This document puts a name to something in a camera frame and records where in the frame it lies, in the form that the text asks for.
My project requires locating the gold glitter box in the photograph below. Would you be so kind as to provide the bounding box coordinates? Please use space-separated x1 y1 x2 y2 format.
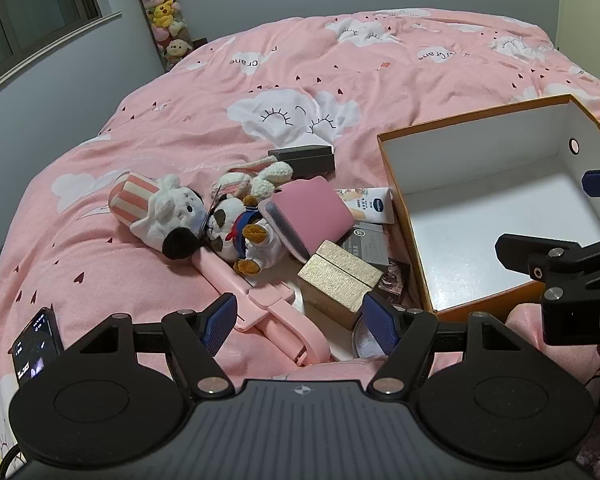
297 240 385 330

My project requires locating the grey box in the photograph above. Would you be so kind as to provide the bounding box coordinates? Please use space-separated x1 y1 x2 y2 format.
342 225 392 271

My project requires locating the window with grey frame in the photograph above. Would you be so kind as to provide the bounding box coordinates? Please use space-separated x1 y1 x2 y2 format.
0 0 123 106

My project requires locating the round silver compact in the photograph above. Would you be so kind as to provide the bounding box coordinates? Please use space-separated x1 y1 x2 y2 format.
351 310 396 361

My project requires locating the pink cloud print blanket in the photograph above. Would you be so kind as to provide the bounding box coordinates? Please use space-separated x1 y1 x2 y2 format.
0 7 600 466

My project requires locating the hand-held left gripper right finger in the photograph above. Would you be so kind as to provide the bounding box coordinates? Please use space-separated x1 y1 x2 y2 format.
362 291 535 399

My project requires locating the black smartphone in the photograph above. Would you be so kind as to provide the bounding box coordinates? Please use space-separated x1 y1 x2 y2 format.
11 307 65 387

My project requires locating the dark rectangular box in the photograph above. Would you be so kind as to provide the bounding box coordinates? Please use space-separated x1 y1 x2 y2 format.
267 144 337 179

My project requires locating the white plush with striped hat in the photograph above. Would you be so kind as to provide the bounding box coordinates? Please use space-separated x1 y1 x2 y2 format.
109 170 211 262

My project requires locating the dark photo card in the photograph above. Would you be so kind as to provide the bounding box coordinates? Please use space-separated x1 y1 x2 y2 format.
377 257 411 306

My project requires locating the orange cardboard box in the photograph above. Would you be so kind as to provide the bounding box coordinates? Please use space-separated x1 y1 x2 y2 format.
377 94 600 323

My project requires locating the crocheted bunny plush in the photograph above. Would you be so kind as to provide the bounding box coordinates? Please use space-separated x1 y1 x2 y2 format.
212 156 294 202

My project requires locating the sailor costume cat plush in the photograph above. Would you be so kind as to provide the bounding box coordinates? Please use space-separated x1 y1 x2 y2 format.
205 194 287 277

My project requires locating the floral hand cream tube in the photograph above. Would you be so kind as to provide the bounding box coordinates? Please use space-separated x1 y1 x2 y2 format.
335 187 396 225

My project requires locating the pink pouch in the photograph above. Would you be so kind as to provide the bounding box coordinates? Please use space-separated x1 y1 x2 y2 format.
257 177 356 264

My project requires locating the cream wardrobe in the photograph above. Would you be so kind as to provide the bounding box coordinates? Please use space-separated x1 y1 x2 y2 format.
557 0 600 126

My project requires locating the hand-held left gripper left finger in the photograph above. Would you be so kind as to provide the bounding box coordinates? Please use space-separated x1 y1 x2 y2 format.
67 292 238 399

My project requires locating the column of small plush toys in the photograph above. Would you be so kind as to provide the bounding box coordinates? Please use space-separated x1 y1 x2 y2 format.
125 0 196 74

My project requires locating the pink selfie stick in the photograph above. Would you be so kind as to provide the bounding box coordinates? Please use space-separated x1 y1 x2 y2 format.
192 247 331 366

